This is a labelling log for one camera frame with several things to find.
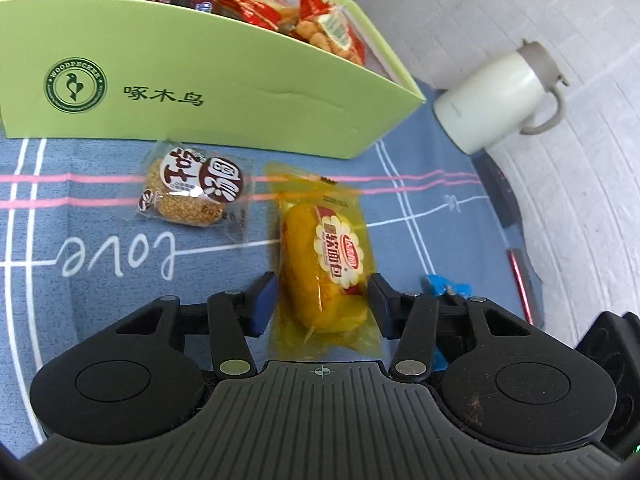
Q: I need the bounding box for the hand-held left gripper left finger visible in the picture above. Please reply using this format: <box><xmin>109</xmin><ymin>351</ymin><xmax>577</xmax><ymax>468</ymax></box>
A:
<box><xmin>117</xmin><ymin>271</ymin><xmax>278</xmax><ymax>381</ymax></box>

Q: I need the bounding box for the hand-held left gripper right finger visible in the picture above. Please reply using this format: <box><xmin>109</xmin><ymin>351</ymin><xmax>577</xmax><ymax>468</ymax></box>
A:
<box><xmin>367</xmin><ymin>272</ymin><xmax>531</xmax><ymax>382</ymax></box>

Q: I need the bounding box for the yellow soft bread packet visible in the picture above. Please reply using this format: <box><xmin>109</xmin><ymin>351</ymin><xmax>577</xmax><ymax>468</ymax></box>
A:
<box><xmin>264</xmin><ymin>161</ymin><xmax>388</xmax><ymax>361</ymax></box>

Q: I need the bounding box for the light green cardboard box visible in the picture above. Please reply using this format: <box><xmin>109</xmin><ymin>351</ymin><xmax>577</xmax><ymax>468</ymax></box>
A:
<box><xmin>0</xmin><ymin>0</ymin><xmax>426</xmax><ymax>161</ymax></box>

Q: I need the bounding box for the red peanut snack packet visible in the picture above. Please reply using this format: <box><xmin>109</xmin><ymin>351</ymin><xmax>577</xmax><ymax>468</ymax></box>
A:
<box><xmin>290</xmin><ymin>0</ymin><xmax>368</xmax><ymax>66</ymax></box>

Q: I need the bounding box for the flat dark object red edge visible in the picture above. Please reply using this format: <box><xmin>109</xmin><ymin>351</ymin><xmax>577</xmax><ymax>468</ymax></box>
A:
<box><xmin>506</xmin><ymin>249</ymin><xmax>548</xmax><ymax>328</ymax></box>

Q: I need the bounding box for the round sesame cookie packet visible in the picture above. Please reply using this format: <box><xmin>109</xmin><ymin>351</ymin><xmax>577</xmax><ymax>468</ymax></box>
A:
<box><xmin>122</xmin><ymin>139</ymin><xmax>256</xmax><ymax>243</ymax></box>

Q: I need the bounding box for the black rectangular box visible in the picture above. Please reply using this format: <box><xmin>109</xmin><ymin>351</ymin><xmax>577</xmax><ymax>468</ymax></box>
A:
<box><xmin>472</xmin><ymin>152</ymin><xmax>523</xmax><ymax>228</ymax></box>

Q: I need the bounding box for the blue striped tablecloth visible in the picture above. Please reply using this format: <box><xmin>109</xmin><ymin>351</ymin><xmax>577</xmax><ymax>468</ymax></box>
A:
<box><xmin>0</xmin><ymin>76</ymin><xmax>546</xmax><ymax>456</ymax></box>

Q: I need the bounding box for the white thermos jug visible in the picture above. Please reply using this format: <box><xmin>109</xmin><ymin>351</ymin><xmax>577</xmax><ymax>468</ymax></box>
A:
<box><xmin>432</xmin><ymin>39</ymin><xmax>571</xmax><ymax>156</ymax></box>

